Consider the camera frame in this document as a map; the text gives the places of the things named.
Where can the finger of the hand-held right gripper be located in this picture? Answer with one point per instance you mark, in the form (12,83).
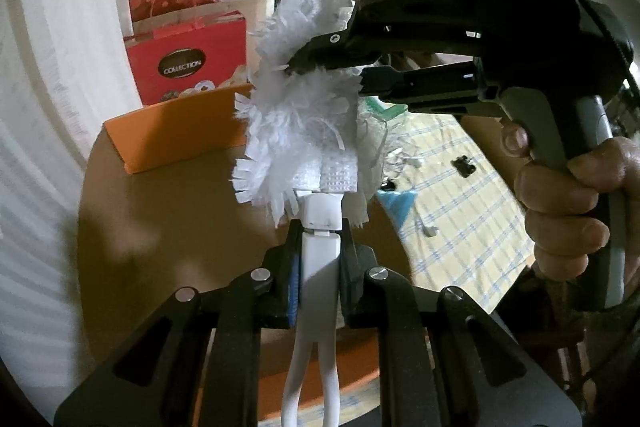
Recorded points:
(430,89)
(340,49)

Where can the person's right hand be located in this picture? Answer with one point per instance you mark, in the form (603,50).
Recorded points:
(560,207)

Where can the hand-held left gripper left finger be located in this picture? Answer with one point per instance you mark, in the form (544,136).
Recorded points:
(295,293)

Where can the cardboard box with orange flaps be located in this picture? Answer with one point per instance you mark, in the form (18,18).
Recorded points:
(175,217)

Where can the yellow plaid cloth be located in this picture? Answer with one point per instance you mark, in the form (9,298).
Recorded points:
(460,217)

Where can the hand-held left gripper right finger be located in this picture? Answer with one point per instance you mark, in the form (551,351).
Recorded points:
(352,288)

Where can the white feather duster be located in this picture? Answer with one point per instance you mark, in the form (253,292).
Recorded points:
(300,117)

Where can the blue plastic piece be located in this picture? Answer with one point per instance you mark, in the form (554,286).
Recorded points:
(400,204)

